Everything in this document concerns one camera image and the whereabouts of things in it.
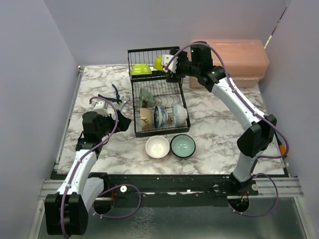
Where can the black wire dish rack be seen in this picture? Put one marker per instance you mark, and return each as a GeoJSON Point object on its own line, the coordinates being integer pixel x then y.
{"type": "Point", "coordinates": [165, 94]}

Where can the blue floral bowl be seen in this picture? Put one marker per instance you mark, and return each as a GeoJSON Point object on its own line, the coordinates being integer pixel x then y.
{"type": "Point", "coordinates": [160, 117]}

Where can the mint green floral bowl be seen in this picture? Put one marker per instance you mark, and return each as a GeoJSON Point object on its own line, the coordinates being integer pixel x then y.
{"type": "Point", "coordinates": [146, 98]}

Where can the silver wrench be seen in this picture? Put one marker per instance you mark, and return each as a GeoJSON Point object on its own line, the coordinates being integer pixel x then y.
{"type": "Point", "coordinates": [124, 99]}

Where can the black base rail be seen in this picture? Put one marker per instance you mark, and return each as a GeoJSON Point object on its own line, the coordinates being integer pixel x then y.
{"type": "Point", "coordinates": [170, 190]}

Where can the black rimmed bowl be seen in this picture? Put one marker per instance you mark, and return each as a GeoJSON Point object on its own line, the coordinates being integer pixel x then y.
{"type": "Point", "coordinates": [182, 146]}

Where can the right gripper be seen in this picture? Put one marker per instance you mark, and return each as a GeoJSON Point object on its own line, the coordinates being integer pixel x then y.
{"type": "Point", "coordinates": [174, 77]}

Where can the orange clamp handle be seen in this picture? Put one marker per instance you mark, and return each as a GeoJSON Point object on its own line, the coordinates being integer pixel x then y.
{"type": "Point", "coordinates": [283, 150]}

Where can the aluminium frame rail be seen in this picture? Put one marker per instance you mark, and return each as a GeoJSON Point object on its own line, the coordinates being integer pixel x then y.
{"type": "Point", "coordinates": [287, 188]}

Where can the pink plastic storage box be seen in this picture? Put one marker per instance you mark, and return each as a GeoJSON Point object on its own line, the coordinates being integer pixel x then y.
{"type": "Point", "coordinates": [245, 59]}

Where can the yellow-green bowl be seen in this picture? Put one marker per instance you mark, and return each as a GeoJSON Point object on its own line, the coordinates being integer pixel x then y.
{"type": "Point", "coordinates": [157, 65]}

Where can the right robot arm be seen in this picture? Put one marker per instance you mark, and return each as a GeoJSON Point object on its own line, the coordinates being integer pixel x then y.
{"type": "Point", "coordinates": [258, 127]}

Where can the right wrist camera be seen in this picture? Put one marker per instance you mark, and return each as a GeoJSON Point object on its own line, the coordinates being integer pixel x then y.
{"type": "Point", "coordinates": [168, 63]}

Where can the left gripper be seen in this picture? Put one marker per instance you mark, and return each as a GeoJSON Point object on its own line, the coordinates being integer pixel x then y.
{"type": "Point", "coordinates": [123, 122]}

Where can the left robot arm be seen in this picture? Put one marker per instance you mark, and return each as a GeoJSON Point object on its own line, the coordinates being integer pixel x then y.
{"type": "Point", "coordinates": [66, 211]}

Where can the beige floral bowl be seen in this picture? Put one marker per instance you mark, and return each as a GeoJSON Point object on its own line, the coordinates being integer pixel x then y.
{"type": "Point", "coordinates": [147, 118]}

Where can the orange bowl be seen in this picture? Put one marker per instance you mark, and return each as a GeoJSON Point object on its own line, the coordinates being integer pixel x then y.
{"type": "Point", "coordinates": [157, 146]}

